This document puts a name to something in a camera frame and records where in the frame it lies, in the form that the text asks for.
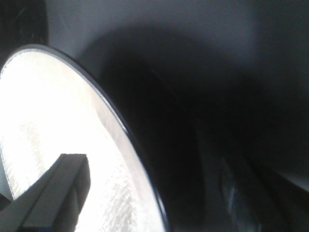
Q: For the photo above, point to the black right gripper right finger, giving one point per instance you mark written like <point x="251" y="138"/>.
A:
<point x="250" y="159"/>

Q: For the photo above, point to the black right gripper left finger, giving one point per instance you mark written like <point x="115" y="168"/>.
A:
<point x="53" y="203"/>

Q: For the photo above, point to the beige round plate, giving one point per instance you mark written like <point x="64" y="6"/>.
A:
<point x="49" y="106"/>

